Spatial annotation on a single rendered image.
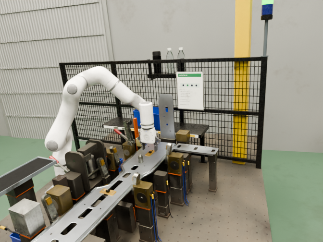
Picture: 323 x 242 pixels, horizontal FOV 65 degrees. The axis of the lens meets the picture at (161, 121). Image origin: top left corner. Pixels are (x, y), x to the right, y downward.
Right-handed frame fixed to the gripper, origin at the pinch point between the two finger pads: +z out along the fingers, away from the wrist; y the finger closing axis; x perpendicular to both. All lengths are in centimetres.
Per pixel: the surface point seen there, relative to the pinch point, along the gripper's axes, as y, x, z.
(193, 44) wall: -44, 224, -54
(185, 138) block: 16.3, 23.4, 0.3
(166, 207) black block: 19.8, -21.6, 25.6
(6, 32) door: -356, 170, -92
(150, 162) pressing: 5.8, -11.1, 3.1
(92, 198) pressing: -4, -54, 3
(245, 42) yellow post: 50, 58, -62
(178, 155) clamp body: 23.0, -6.2, -1.5
